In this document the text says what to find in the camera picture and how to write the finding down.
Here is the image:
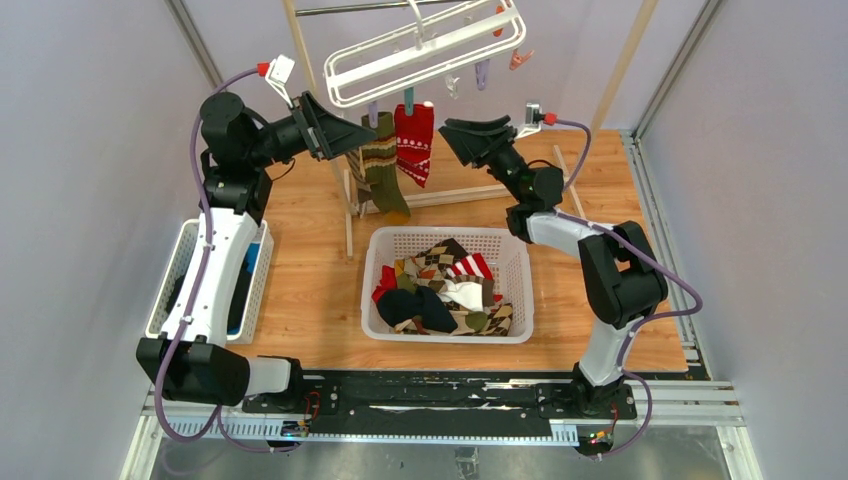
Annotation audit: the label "white centre laundry basket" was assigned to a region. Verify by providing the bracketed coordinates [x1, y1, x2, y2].
[360, 226, 535, 345]

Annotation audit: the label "pile of colourful socks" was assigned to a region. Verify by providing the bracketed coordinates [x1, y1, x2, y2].
[371, 238, 513, 337]

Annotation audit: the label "dark clothes in left basket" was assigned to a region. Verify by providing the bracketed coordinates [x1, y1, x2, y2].
[165, 242, 260, 335]

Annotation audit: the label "red christmas sock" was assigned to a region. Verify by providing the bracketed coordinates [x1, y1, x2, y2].
[394, 101, 435, 188]

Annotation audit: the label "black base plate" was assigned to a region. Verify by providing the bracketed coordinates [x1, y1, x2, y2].
[241, 370, 637, 439]

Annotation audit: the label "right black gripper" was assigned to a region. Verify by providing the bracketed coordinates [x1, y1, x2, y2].
[440, 116, 529, 204]

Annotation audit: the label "white left laundry basket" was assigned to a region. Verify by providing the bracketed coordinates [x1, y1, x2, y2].
[145, 219, 274, 345]

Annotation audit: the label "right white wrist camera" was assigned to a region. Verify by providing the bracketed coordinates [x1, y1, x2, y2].
[515, 101, 545, 140]

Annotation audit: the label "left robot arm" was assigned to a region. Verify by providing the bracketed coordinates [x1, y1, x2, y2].
[136, 92, 376, 413]

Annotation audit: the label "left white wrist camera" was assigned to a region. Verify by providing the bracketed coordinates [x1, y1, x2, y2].
[263, 54, 295, 108]

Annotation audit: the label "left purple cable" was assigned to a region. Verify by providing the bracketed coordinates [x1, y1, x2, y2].
[153, 62, 299, 456]

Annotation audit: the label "white laundry basket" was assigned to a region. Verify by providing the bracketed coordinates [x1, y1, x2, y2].
[145, 219, 274, 345]
[360, 226, 535, 345]

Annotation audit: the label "teal hanger clip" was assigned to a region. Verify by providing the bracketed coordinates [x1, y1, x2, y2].
[403, 87, 415, 116]

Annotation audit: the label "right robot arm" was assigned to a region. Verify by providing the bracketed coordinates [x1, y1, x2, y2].
[439, 116, 668, 417]

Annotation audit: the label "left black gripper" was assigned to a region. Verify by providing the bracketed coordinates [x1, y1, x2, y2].
[247, 91, 376, 169]

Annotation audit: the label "olive green striped sock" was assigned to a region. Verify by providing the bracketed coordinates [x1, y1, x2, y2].
[361, 111, 411, 225]

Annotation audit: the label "white plastic clip hanger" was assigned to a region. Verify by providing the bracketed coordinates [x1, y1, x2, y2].
[323, 1, 527, 109]

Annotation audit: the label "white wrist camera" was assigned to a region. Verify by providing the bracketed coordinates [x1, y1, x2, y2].
[515, 101, 545, 140]
[263, 54, 295, 108]

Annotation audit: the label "brown striped sock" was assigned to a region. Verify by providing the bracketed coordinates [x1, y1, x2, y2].
[345, 149, 371, 204]

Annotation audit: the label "purple hanger clip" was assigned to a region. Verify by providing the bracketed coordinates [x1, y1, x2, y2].
[367, 101, 379, 129]
[474, 59, 490, 91]

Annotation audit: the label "wooden clothes rack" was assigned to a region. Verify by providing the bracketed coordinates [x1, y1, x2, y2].
[282, 1, 659, 258]

